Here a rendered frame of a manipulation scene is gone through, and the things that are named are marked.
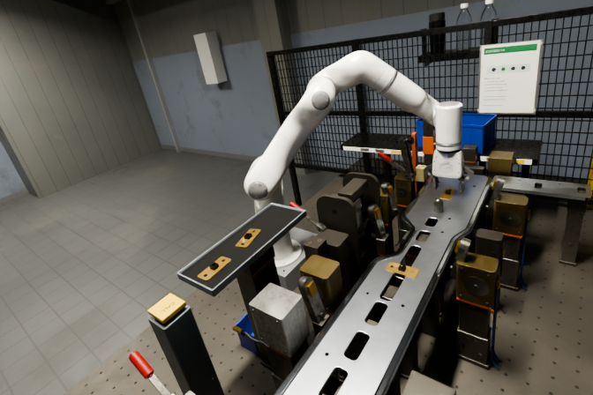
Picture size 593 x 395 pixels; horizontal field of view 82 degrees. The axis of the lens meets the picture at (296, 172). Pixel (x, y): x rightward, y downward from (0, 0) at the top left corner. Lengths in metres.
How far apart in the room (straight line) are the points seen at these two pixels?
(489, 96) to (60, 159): 5.79
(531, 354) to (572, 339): 0.14
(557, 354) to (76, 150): 6.14
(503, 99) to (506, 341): 1.01
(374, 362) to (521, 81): 1.34
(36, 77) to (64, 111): 0.57
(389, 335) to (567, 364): 0.58
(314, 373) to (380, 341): 0.16
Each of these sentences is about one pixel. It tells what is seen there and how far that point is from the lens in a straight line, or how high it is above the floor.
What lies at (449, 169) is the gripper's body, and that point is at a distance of 1.32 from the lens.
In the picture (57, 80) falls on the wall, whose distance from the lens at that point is 6.32.
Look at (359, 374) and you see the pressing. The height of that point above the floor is 1.00.
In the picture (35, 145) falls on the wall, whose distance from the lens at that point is 6.23.
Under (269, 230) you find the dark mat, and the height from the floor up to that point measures 1.16.
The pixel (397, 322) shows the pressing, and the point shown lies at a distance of 0.90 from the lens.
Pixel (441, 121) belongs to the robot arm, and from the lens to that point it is 1.24.
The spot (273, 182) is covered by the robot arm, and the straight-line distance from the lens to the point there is 1.21.
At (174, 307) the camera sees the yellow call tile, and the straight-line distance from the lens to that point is 0.83.
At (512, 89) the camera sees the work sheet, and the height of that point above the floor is 1.26.
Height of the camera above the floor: 1.66
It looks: 23 degrees down
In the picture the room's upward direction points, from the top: 11 degrees counter-clockwise
